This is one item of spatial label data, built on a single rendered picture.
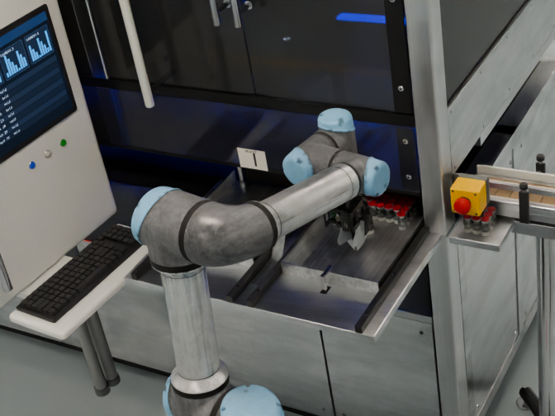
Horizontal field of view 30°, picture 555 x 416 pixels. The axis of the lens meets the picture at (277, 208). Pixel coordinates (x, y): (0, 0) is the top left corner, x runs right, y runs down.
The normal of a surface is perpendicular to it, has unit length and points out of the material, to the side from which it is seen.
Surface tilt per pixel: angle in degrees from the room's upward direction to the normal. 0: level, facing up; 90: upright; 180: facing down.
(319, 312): 0
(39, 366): 0
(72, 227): 90
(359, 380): 90
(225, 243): 75
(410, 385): 90
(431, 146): 90
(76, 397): 0
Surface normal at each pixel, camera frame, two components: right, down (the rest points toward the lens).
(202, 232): -0.19, -0.10
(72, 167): 0.83, 0.19
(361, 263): -0.15, -0.83
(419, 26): -0.48, 0.54
